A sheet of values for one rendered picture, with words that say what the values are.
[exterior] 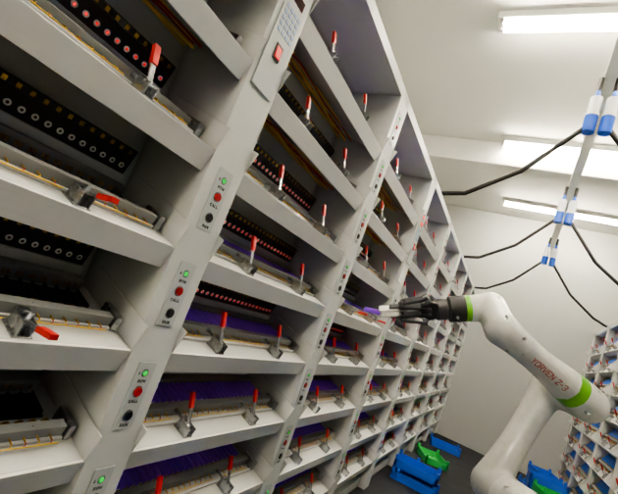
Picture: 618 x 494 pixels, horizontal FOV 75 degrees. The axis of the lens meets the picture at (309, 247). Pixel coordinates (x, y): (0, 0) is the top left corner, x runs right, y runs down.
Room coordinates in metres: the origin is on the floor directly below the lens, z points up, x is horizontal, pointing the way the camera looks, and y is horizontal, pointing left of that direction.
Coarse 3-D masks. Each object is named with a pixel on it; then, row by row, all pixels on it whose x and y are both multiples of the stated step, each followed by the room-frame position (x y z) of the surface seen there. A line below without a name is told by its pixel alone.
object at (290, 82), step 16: (288, 80) 1.12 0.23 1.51; (304, 96) 1.20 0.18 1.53; (320, 128) 1.33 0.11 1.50; (272, 144) 1.15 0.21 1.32; (288, 160) 1.24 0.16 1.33; (304, 160) 1.31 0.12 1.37; (304, 176) 1.35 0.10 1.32; (240, 208) 1.13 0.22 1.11; (272, 224) 1.28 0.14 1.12; (288, 240) 1.39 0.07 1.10; (368, 240) 2.00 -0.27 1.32; (336, 336) 2.02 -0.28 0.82
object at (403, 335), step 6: (390, 324) 2.02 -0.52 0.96; (396, 324) 2.60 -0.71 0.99; (402, 324) 2.59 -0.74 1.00; (390, 330) 2.16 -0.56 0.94; (396, 330) 2.35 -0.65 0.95; (402, 330) 2.40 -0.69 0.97; (408, 330) 2.56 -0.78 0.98; (390, 336) 2.13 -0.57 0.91; (396, 336) 2.22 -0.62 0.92; (402, 336) 2.33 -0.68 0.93; (408, 336) 2.56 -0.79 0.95; (414, 336) 2.54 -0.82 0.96; (396, 342) 2.29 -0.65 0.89; (402, 342) 2.40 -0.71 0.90; (408, 342) 2.51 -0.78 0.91
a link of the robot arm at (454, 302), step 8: (448, 296) 1.40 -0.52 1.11; (456, 296) 1.39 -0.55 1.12; (448, 304) 1.39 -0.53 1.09; (456, 304) 1.37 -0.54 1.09; (464, 304) 1.36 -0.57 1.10; (448, 312) 1.39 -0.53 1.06; (456, 312) 1.37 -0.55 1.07; (464, 312) 1.36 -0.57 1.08; (448, 320) 1.43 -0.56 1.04; (456, 320) 1.38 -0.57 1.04; (464, 320) 1.38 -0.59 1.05
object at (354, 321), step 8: (352, 296) 1.96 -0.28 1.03; (360, 304) 2.01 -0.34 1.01; (336, 312) 1.42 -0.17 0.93; (344, 312) 1.54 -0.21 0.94; (336, 320) 1.46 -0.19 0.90; (344, 320) 1.52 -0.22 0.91; (352, 320) 1.58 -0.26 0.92; (360, 320) 1.65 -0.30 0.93; (384, 320) 1.94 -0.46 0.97; (360, 328) 1.70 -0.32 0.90; (368, 328) 1.78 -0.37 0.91; (376, 328) 1.86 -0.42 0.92
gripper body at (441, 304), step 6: (432, 300) 1.41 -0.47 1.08; (438, 300) 1.40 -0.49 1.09; (444, 300) 1.40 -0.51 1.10; (426, 306) 1.41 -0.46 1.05; (432, 306) 1.40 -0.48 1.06; (438, 306) 1.39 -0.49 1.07; (444, 306) 1.38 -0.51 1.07; (420, 312) 1.44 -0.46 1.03; (426, 312) 1.42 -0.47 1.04; (432, 312) 1.42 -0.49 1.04; (438, 312) 1.39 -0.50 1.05; (444, 312) 1.38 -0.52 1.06; (426, 318) 1.44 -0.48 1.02; (432, 318) 1.43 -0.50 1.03; (438, 318) 1.40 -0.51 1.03; (444, 318) 1.39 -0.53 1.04
